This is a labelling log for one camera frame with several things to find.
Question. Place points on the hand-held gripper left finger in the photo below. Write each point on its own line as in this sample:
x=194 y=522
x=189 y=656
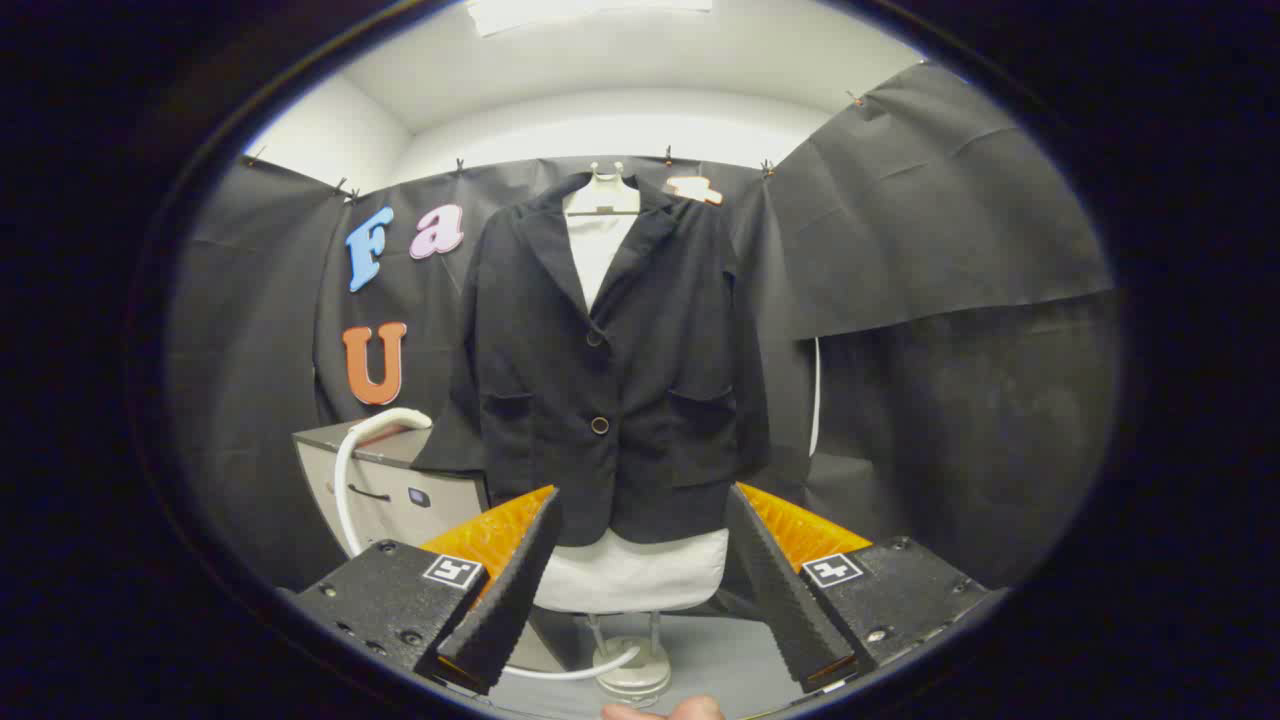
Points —
x=505 y=600

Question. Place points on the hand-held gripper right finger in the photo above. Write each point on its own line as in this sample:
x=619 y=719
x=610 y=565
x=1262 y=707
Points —
x=785 y=600

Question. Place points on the white garment steamer base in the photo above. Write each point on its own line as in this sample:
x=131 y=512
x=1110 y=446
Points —
x=632 y=680

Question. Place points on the black suit jacket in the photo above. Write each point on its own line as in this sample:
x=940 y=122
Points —
x=650 y=380

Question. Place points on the grey drawer cabinet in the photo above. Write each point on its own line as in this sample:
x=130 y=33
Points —
x=445 y=500

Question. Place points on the black backdrop cloth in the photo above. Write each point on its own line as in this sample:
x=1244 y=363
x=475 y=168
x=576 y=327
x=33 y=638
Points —
x=950 y=250

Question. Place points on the white plastic hanger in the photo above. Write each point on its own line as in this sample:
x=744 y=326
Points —
x=603 y=190

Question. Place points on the row of small black clips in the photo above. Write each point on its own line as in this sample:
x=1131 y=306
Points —
x=460 y=164

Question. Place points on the ceiling light panel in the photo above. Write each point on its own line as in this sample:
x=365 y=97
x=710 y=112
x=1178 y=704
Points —
x=580 y=12

